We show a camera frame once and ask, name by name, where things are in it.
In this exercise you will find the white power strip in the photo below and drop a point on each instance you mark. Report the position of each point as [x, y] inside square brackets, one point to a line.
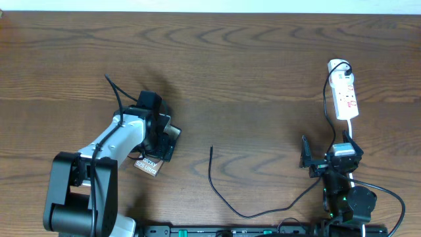
[345, 102]

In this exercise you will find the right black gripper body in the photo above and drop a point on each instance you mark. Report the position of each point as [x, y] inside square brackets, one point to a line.
[318, 169]

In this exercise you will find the Galaxy S25 Ultra smartphone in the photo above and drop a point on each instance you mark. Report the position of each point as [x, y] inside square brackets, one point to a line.
[147, 164]

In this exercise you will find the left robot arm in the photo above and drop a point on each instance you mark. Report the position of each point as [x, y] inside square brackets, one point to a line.
[82, 197]

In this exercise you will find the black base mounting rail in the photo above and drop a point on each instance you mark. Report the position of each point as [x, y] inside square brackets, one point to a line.
[285, 230]

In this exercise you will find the white USB charger adapter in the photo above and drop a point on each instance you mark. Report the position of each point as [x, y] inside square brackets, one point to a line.
[340, 73]

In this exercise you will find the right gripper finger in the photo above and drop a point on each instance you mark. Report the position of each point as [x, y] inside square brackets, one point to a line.
[306, 155]
[348, 139]

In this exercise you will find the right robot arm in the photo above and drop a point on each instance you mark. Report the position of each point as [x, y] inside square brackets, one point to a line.
[349, 206]

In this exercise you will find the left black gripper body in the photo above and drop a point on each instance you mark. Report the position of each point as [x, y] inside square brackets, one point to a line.
[157, 147]

